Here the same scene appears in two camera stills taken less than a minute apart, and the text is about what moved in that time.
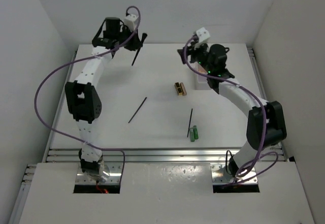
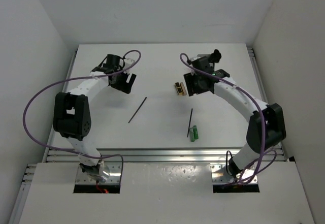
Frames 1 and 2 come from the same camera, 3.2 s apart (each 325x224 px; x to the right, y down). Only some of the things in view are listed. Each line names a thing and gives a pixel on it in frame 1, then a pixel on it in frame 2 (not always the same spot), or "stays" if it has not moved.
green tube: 195,129 stays
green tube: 192,136 stays
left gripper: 135,43 -> 125,87
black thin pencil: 188,132 stays
